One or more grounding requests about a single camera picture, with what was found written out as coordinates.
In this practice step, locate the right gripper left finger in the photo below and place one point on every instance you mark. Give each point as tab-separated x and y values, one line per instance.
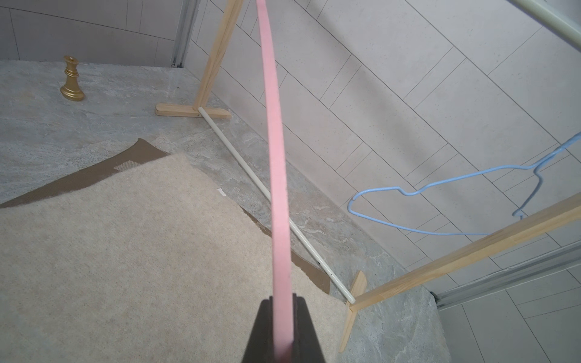
260	347

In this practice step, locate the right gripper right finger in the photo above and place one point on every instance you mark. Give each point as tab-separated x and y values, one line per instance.
306	347

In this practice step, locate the beige scarf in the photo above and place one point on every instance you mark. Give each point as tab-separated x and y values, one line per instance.
153	264

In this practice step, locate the pink plastic hanger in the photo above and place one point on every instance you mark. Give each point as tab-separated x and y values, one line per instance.
282	298

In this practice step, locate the brown striped scarf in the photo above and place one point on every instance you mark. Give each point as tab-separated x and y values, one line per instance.
140	153

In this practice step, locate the gold chess piece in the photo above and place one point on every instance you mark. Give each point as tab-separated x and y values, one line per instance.
71	90

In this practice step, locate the wooden clothes rack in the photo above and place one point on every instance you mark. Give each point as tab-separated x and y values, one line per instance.
547	220

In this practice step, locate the right aluminium corner post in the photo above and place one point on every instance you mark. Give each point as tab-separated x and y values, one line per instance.
547	264

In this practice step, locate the aluminium corner post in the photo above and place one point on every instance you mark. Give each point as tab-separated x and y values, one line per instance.
184	31
547	264

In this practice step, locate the left aluminium corner post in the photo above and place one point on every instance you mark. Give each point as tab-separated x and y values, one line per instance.
184	31

